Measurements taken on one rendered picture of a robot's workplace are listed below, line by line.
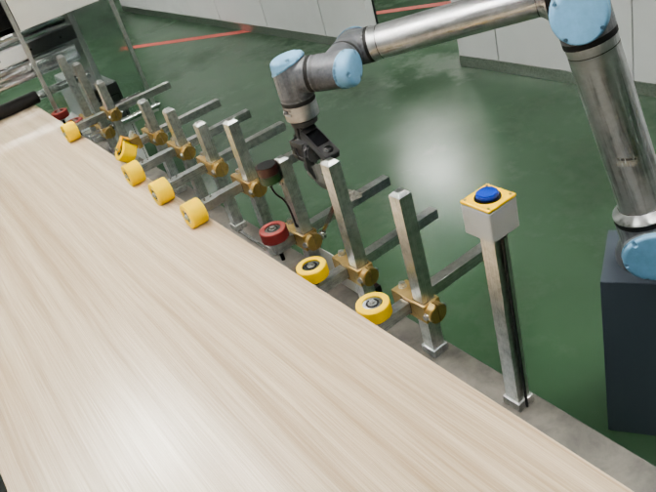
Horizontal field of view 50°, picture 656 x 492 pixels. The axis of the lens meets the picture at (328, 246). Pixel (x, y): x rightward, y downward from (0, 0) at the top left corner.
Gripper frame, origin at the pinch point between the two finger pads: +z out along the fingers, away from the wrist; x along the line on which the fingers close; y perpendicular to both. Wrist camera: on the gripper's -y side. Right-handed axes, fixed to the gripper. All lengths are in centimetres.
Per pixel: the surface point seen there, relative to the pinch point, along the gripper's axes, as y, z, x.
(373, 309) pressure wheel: -42.1, 8.8, 20.6
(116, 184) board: 92, 9, 33
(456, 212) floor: 82, 100, -111
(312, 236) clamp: 1.7, 12.9, 8.1
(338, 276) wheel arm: -16.3, 15.6, 13.4
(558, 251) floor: 21, 100, -111
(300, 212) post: 4.4, 5.6, 8.2
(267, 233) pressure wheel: 8.8, 8.8, 17.6
